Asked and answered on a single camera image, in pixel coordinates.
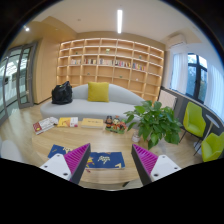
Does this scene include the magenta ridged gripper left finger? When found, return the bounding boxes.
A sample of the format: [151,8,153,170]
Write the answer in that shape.
[41,144,91,184]

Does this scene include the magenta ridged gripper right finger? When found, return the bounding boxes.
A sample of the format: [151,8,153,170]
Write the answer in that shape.
[131,144,180,185]

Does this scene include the green potted plant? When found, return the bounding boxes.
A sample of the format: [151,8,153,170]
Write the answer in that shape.
[125,100,182,149]

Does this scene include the yellow and white book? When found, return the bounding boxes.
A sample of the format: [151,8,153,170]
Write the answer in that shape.
[58,117,78,127]

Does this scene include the yellow flat book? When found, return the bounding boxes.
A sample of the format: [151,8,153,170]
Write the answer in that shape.
[81,118,104,129]

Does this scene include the colourful toy figurines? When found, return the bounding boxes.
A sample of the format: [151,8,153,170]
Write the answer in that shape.
[105,115,127,134]

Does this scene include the lime green chair far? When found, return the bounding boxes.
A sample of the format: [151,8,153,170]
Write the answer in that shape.
[183,102,206,139]

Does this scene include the lime green chair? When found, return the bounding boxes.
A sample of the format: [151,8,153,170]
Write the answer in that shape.
[195,132,224,162]
[183,102,206,139]

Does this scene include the lime green chair near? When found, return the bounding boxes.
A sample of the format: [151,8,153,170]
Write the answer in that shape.
[195,132,224,162]

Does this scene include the white radiator panel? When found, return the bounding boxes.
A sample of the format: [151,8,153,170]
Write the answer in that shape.
[159,90,177,109]

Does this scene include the black bag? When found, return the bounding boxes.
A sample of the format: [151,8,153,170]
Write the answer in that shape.
[52,81,72,105]

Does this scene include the grey curved sofa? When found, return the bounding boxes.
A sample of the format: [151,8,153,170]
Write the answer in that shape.
[40,84,144,121]

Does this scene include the white round side table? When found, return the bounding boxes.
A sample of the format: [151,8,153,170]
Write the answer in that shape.
[203,114,220,138]

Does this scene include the yellow cushion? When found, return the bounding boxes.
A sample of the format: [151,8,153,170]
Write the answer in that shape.
[88,82,109,102]

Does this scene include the white sheer curtain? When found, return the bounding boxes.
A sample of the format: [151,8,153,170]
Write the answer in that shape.
[170,53,188,94]

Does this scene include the dark framed window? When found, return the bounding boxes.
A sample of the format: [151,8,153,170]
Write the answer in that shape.
[186,53,207,103]

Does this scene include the glass double door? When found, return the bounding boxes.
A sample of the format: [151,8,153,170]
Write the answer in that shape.
[0,43,37,125]

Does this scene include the white air conditioner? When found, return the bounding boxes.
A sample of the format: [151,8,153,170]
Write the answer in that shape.
[167,34,186,48]

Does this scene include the long ceiling light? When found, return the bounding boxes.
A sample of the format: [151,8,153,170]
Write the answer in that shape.
[117,9,123,34]

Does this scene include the wooden bookshelf wall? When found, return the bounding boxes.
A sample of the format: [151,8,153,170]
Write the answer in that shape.
[57,38,164,101]

